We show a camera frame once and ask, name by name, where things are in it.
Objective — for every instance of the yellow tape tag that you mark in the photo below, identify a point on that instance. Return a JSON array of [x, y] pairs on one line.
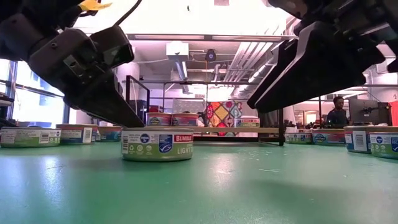
[[91, 5]]

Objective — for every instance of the green table mat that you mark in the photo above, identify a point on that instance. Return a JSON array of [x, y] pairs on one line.
[[217, 186]]

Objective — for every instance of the black overhead camera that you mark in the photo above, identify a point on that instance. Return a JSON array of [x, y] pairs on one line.
[[211, 56]]

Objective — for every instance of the wooden shelf board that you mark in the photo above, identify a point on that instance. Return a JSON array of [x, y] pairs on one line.
[[217, 129]]

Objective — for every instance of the gold-lid blue-label tuna can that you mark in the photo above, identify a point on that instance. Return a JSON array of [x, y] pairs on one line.
[[158, 119], [76, 135], [328, 138], [185, 119], [109, 134], [356, 140]]

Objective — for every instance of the white ceiling box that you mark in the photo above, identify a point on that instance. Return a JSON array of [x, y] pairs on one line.
[[177, 49]]

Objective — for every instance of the person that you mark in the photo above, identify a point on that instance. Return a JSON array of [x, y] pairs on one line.
[[337, 116]]

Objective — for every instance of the red board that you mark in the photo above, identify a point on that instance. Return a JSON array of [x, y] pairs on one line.
[[395, 113]]

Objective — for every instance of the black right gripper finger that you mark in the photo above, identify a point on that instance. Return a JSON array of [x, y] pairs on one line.
[[276, 62], [320, 68]]

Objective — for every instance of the cans on low shelf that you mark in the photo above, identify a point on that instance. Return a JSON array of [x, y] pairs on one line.
[[222, 113]]

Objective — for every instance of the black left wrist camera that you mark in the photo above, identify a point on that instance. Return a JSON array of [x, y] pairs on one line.
[[115, 46]]

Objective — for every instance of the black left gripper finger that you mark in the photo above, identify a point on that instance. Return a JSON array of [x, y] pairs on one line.
[[105, 105]]

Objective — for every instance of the computer monitor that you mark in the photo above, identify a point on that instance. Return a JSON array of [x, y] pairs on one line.
[[367, 112]]

